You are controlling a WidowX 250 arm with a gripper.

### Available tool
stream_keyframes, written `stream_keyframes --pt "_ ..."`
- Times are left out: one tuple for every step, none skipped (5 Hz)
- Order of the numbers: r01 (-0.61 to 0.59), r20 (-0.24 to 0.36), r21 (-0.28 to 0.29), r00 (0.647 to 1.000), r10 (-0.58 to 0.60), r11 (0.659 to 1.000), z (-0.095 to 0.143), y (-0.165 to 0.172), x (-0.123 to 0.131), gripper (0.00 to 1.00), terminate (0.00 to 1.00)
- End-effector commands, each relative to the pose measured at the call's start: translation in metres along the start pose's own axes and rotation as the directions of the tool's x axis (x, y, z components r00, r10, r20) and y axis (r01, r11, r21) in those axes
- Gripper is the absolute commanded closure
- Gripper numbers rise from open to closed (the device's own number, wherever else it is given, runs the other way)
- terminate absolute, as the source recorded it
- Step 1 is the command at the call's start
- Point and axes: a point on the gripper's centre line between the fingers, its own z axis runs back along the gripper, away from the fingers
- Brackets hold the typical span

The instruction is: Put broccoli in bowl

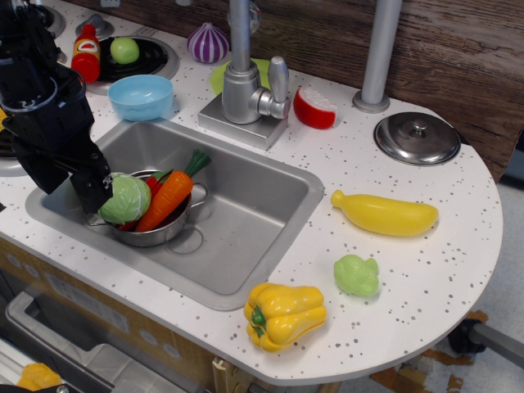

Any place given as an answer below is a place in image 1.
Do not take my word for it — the green toy cabbage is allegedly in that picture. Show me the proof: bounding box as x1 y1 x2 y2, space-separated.
97 173 151 224

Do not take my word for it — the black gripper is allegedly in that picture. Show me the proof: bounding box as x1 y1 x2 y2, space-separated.
2 65 113 214

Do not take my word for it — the grey stove knob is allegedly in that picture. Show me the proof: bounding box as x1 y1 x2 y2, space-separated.
75 14 115 40

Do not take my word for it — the steel pot lid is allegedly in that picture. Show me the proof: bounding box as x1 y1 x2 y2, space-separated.
373 112 462 165

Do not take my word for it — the red toy cheese wedge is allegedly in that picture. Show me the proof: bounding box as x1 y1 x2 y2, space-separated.
293 86 337 129

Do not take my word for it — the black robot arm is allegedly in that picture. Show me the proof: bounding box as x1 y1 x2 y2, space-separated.
1 1 113 213

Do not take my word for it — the red toy pepper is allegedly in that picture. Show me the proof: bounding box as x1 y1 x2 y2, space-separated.
116 169 173 232

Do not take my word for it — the grey vertical pole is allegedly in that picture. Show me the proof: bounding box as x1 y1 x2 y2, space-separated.
353 0 403 114

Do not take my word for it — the green toy apple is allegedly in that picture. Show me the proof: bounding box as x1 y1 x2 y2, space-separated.
110 37 140 66

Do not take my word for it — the red toy ketchup bottle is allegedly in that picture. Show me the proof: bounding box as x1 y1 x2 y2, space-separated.
71 24 102 84

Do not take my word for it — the light green flat plate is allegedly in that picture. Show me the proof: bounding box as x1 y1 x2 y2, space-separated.
210 58 270 95

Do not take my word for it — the back right stove burner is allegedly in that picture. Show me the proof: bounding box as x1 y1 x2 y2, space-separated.
87 35 179 96

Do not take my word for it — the orange toy carrot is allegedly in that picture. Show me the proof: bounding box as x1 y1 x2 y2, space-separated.
134 149 211 233

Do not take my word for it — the small steel pot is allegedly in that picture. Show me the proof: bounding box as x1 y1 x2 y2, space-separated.
95 170 194 246

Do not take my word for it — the yellow toy banana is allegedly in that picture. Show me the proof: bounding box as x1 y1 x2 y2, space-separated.
331 190 440 237

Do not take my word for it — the orange toy below counter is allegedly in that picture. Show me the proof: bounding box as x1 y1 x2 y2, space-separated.
16 363 62 391

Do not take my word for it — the grey oven door handle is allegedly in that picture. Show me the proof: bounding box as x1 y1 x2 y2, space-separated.
6 292 181 392

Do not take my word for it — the light blue plastic bowl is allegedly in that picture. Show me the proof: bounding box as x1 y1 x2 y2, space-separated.
107 75 174 121

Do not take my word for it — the back left stove burner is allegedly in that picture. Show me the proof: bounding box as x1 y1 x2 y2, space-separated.
37 5 66 38

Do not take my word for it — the yellow toy bell pepper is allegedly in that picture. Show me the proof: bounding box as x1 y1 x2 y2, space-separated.
244 282 328 352

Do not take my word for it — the silver sink basin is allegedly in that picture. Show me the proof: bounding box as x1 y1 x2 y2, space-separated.
25 120 324 310

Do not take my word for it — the silver toy faucet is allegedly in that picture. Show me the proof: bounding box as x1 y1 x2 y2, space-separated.
198 1 291 151

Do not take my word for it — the purple striped toy onion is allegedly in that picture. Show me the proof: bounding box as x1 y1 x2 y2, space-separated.
187 22 229 64

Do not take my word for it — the light green toy broccoli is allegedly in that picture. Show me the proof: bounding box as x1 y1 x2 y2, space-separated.
333 255 379 297

